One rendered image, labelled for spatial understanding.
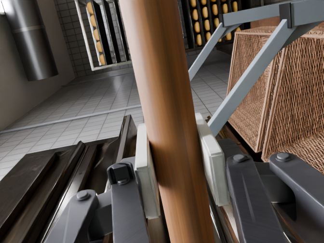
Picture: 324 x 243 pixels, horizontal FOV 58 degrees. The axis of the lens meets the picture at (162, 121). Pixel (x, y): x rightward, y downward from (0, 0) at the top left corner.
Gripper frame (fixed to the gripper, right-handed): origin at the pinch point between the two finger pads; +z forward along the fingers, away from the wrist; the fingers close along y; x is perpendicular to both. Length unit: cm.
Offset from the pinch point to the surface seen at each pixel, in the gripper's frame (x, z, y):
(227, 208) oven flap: -54, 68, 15
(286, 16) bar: 5.0, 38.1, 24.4
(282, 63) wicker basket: -13, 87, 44
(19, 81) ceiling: -20, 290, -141
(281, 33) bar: 2.2, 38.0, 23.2
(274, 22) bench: -1, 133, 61
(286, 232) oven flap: -48, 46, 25
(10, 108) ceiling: -39, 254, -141
